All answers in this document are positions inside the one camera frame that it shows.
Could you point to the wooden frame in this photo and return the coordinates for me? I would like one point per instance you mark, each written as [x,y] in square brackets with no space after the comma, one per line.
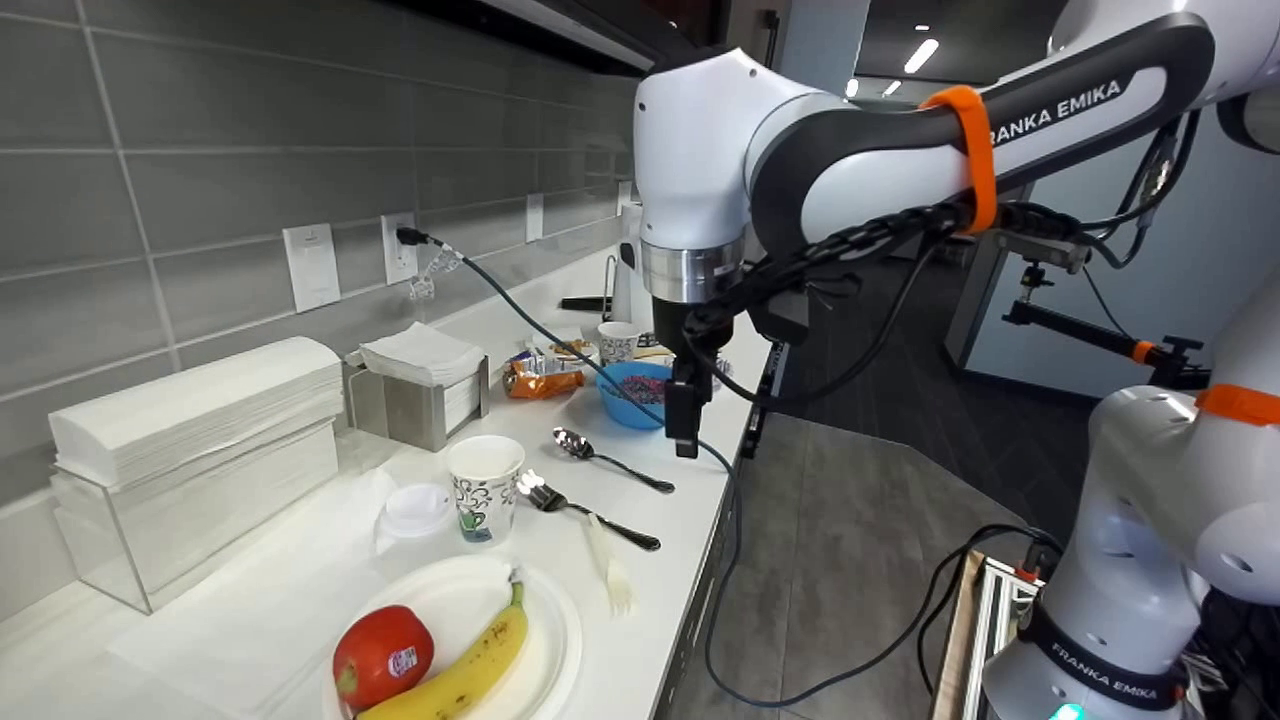
[963,641]

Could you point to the blue bowl of coloured beads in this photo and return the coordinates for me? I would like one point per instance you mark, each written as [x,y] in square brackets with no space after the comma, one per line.
[627,398]

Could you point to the patterned paper cup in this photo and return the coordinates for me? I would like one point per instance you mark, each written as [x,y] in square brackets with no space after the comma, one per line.
[487,493]

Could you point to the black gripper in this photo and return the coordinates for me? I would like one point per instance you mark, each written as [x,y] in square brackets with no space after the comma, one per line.
[699,340]

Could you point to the white paper towel stack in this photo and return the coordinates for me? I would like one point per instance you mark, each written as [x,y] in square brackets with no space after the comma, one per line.
[200,402]

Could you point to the white napkin stack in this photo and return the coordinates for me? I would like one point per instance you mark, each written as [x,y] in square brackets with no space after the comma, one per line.
[421,354]

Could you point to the clear acrylic towel holder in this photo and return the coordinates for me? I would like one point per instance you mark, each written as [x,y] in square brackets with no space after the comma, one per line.
[200,524]

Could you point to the red apple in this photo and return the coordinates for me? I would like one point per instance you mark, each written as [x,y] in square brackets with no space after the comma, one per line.
[383,654]

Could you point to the white foam plate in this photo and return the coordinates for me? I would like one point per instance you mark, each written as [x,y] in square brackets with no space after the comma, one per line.
[545,641]

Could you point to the plain white cup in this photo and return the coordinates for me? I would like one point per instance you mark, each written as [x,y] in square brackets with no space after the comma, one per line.
[618,345]

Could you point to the metal fork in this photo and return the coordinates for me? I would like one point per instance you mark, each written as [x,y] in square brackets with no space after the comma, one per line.
[542,493]

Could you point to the white countertop appliance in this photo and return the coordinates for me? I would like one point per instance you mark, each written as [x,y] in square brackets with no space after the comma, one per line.
[627,284]

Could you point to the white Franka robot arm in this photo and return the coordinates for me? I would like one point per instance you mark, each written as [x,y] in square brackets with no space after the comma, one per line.
[706,132]

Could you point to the white plastic cup lid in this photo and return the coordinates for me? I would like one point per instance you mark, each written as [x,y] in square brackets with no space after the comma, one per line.
[417,511]

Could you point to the orange snack bag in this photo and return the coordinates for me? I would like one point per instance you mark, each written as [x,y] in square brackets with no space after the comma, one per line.
[542,376]

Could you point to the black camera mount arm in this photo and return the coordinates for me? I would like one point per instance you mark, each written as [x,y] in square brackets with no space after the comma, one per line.
[1067,326]

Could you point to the white wall outlet plate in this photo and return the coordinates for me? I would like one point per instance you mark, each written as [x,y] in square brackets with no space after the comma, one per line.
[532,217]
[308,267]
[396,262]

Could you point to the metal napkin holder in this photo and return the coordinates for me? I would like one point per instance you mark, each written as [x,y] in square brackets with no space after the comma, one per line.
[400,405]

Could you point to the yellow banana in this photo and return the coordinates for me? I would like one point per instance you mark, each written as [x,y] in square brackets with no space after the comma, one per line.
[475,664]

